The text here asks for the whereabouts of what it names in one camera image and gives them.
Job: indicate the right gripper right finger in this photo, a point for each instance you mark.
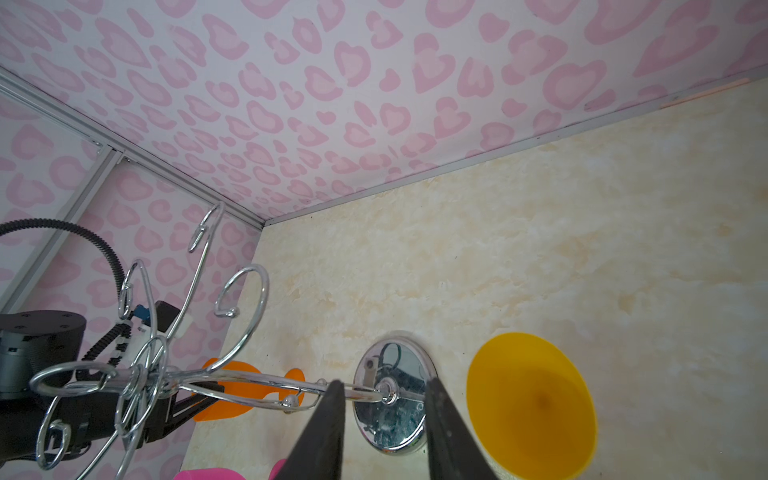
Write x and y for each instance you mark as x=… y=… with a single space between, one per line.
x=452 y=450

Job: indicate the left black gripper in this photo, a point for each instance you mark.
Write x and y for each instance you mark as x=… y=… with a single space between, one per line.
x=150 y=414

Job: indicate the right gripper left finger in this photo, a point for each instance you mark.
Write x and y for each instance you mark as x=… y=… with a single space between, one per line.
x=318 y=453

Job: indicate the pink wine glass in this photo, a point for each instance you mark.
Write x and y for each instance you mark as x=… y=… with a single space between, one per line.
x=223 y=473

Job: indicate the orange wine glass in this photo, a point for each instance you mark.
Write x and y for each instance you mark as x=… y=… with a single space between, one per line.
x=221 y=410

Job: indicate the yellow wine glass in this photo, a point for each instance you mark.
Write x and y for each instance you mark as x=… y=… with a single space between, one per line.
x=531 y=408

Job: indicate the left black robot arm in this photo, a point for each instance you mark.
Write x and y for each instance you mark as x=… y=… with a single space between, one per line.
x=30 y=342

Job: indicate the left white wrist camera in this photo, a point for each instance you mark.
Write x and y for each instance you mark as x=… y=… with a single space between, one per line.
x=165 y=313

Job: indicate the chrome wire glass rack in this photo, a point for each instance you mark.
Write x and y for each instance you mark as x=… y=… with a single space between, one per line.
x=388 y=394

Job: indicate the left corner aluminium post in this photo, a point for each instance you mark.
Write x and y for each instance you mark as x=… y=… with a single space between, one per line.
x=73 y=120

